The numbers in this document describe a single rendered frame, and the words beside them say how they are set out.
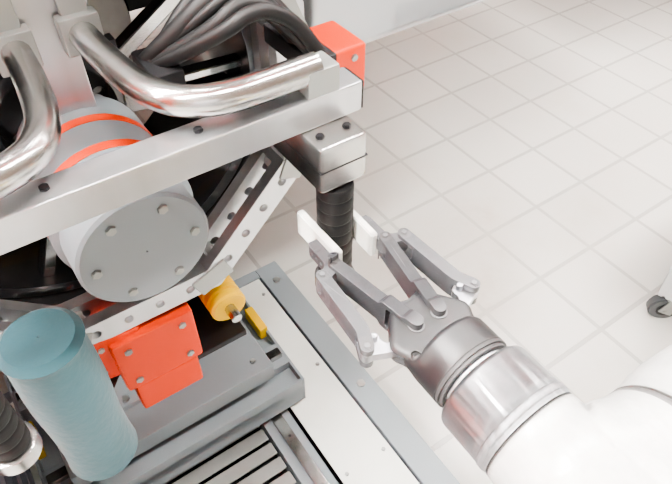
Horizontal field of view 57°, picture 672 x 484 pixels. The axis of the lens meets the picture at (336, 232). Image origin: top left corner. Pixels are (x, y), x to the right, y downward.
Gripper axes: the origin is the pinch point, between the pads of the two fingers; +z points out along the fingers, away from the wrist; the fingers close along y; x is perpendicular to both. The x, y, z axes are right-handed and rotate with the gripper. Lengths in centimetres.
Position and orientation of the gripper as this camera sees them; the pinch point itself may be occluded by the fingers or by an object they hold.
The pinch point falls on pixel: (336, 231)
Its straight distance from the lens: 62.3
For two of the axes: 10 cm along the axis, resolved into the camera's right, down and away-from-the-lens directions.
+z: -5.6, -5.9, 5.8
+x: 0.0, -7.0, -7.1
